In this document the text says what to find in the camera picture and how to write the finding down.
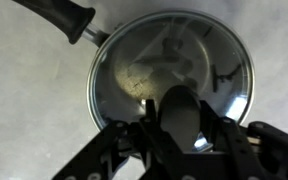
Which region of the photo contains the black pot with handle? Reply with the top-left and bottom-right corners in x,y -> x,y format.
12,0 -> 256,134

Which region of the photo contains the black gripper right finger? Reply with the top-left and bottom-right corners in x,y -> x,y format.
198,99 -> 288,180

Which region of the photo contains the round glass pot lid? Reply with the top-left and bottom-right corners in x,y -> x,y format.
86,9 -> 256,155

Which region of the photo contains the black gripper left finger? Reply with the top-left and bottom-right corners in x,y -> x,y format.
52,98 -> 185,180

